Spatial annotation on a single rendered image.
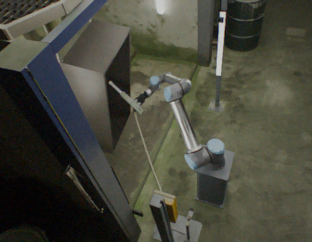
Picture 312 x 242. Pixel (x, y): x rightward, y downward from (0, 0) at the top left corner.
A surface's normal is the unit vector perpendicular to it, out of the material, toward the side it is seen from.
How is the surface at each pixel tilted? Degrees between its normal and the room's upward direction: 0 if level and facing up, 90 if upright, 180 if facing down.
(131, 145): 0
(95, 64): 12
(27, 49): 0
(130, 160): 0
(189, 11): 90
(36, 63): 90
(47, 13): 90
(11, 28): 90
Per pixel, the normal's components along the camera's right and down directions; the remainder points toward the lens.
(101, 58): 0.06, -0.60
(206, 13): -0.38, 0.73
